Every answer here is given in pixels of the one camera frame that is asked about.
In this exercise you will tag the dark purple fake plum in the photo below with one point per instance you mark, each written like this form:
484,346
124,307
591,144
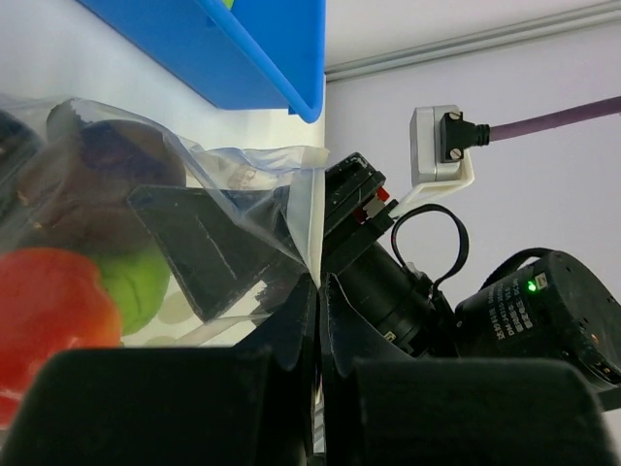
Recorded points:
75,190

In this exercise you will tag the red fake tomato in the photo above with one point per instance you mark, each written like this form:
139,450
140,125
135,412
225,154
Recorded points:
51,300

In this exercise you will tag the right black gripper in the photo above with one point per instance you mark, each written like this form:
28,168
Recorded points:
356,212

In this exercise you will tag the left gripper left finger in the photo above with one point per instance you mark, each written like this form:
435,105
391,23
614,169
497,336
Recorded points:
250,404

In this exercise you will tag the blue plastic bin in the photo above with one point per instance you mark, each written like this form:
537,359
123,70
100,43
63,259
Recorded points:
238,55

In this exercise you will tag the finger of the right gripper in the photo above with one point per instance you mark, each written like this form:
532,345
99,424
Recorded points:
220,244

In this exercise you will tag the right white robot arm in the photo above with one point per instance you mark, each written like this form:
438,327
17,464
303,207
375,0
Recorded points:
539,303

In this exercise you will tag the light green fake lime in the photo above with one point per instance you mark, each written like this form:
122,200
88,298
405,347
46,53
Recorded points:
137,281

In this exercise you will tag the clear zip top bag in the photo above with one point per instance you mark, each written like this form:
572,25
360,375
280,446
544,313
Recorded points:
300,169

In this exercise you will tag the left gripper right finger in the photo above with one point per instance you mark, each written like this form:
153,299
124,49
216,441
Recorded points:
383,407

